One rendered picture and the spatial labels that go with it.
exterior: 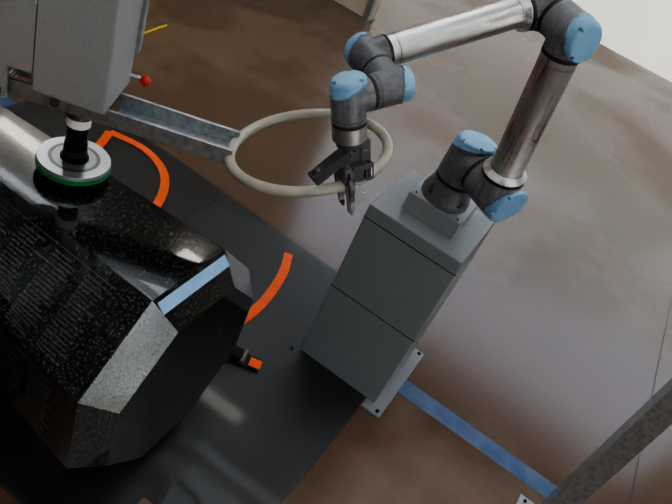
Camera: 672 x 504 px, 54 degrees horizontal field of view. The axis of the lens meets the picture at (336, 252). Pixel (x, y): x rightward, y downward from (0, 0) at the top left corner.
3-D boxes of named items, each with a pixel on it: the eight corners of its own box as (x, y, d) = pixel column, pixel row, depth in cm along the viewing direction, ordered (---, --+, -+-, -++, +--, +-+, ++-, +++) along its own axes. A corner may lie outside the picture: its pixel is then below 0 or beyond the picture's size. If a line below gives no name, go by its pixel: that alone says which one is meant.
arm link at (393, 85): (399, 51, 169) (356, 61, 165) (422, 77, 163) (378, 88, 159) (394, 82, 176) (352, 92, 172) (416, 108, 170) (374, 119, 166)
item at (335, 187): (207, 199, 178) (205, 189, 177) (243, 116, 217) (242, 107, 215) (391, 200, 174) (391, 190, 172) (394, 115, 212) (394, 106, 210)
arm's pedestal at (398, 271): (338, 296, 330) (407, 157, 278) (423, 355, 319) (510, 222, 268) (283, 350, 291) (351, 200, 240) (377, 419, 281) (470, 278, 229)
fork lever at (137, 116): (-19, 93, 181) (-19, 77, 178) (14, 65, 197) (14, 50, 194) (226, 171, 190) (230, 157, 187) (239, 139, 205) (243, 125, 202)
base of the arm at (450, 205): (428, 173, 257) (439, 153, 251) (471, 196, 256) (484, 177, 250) (415, 196, 242) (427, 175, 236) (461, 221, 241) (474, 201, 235)
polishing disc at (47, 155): (34, 177, 192) (34, 173, 191) (38, 135, 207) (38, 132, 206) (111, 185, 201) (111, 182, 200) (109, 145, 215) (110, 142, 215)
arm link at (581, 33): (491, 188, 241) (582, -7, 186) (519, 221, 232) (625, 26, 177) (457, 196, 235) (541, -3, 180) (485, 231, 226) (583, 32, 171)
